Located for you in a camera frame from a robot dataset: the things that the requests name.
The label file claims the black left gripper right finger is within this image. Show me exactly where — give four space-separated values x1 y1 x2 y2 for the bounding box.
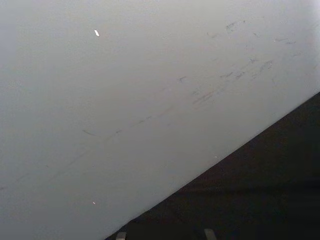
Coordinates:
203 227 217 240

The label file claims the black table cloth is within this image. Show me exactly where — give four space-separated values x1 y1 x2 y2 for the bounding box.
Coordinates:
104 91 320 240

